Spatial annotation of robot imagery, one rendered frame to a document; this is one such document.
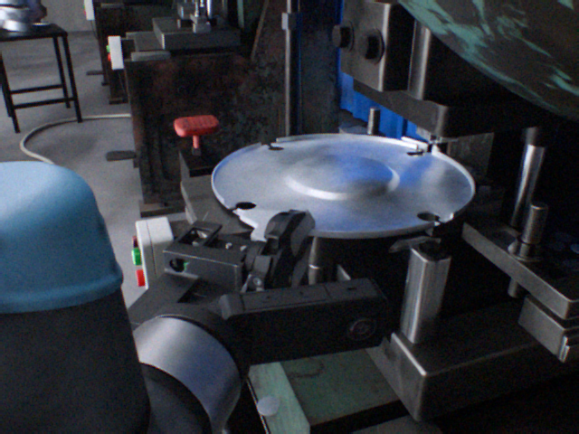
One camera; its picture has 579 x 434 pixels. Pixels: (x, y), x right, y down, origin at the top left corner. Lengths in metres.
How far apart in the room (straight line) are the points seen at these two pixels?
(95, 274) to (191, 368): 0.11
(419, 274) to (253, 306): 0.17
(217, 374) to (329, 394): 0.24
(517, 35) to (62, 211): 0.15
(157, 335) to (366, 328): 0.14
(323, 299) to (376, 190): 0.23
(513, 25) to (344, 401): 0.40
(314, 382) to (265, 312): 0.21
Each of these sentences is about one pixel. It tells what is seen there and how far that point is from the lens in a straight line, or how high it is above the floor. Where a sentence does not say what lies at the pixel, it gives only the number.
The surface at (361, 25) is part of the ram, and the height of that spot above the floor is 0.95.
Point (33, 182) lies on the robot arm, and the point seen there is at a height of 0.96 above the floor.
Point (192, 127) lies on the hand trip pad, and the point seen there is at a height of 0.76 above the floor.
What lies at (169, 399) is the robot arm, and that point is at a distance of 0.27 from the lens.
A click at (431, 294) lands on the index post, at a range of 0.46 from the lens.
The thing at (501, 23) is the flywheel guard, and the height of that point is 1.01.
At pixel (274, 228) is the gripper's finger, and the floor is 0.84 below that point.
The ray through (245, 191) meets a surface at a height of 0.79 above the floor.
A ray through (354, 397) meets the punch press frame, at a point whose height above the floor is 0.64.
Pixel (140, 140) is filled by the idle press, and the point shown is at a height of 0.31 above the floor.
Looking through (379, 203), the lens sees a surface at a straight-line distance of 0.53.
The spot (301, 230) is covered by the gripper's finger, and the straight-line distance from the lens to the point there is 0.43.
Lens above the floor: 1.03
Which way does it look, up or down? 28 degrees down
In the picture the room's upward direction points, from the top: straight up
